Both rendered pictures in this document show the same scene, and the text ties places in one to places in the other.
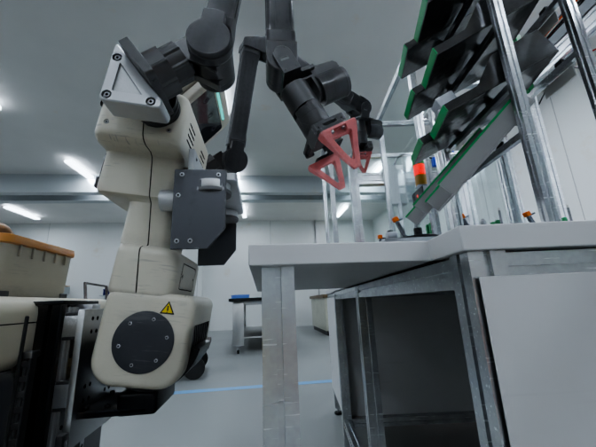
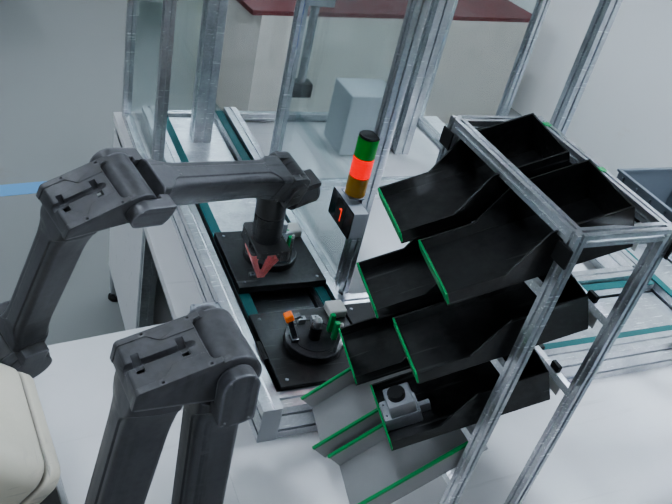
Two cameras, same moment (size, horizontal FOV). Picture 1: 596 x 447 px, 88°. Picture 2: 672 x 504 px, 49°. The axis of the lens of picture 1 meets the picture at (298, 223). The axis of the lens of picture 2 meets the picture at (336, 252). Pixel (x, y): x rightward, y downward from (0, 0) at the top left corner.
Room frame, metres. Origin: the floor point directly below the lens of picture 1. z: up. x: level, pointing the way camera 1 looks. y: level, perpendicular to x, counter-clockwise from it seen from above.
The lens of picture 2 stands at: (-0.02, 0.22, 2.13)
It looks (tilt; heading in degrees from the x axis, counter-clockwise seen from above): 34 degrees down; 329
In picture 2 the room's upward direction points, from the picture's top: 14 degrees clockwise
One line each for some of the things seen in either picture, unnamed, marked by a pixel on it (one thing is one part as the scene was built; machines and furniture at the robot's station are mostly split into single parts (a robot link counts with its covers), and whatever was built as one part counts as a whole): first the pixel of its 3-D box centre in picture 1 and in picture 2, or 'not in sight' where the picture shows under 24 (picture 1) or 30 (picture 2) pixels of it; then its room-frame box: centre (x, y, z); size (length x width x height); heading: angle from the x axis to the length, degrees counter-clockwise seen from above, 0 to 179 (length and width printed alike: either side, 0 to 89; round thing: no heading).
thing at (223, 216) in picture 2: not in sight; (279, 281); (1.40, -0.47, 0.91); 0.84 x 0.28 x 0.10; 0
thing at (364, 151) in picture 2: not in sight; (366, 146); (1.29, -0.56, 1.39); 0.05 x 0.05 x 0.05
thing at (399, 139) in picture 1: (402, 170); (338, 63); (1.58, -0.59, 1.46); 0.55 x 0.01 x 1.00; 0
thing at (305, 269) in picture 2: not in sight; (269, 258); (1.44, -0.44, 0.96); 0.24 x 0.24 x 0.02; 0
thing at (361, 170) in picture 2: (419, 170); (361, 165); (1.29, -0.56, 1.34); 0.05 x 0.05 x 0.05
